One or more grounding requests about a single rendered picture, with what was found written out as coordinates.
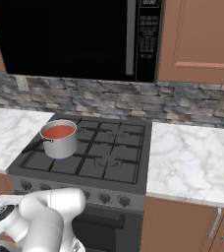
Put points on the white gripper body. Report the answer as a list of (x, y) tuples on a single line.
[(6, 200)]

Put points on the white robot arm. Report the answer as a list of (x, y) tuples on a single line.
[(48, 216)]

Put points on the black stove knob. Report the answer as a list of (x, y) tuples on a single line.
[(124, 201), (104, 197), (45, 187), (86, 194), (26, 185)]

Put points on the red marinara sauce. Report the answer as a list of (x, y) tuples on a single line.
[(59, 131)]

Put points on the dark grey gas stove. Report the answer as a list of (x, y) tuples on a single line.
[(110, 147)]

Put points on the black oven door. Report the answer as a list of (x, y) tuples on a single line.
[(110, 234)]

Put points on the black microwave oven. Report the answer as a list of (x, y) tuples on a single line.
[(68, 36)]

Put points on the grey wall socket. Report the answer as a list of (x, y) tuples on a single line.
[(22, 83)]

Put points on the wide brown wall cupboard door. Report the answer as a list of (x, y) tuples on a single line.
[(199, 39)]

